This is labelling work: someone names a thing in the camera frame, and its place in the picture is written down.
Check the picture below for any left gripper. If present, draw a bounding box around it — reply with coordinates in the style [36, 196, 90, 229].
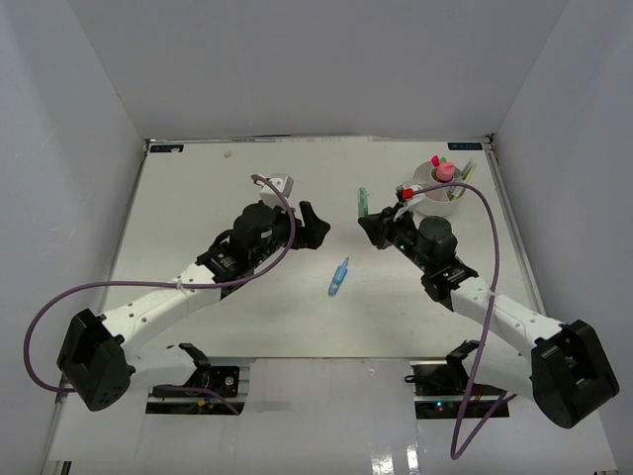
[251, 201, 330, 267]

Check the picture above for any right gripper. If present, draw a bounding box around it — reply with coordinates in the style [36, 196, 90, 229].
[360, 203, 432, 273]

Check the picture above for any light green highlighter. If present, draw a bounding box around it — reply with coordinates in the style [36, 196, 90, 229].
[357, 187, 369, 218]

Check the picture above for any blue highlighter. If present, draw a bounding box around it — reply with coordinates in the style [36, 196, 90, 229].
[327, 257, 349, 297]

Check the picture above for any pink-lidded small jar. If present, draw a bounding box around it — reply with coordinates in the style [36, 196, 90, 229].
[433, 161, 457, 183]

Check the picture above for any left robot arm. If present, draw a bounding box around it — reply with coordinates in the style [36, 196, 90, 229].
[56, 201, 330, 412]

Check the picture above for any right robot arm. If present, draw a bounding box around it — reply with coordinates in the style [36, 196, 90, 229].
[358, 207, 620, 428]

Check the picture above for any white round divided container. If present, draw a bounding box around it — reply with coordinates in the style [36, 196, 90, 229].
[413, 160, 461, 218]

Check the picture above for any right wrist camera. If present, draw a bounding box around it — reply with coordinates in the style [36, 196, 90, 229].
[395, 183, 425, 220]

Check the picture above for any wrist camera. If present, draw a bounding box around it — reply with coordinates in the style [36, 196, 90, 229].
[251, 174, 294, 208]
[395, 183, 425, 220]

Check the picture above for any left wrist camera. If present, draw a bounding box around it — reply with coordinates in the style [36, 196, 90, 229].
[251, 174, 294, 208]

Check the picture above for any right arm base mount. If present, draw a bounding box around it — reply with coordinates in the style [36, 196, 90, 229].
[405, 340, 509, 421]

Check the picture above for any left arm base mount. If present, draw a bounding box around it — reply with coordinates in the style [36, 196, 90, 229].
[146, 343, 244, 416]

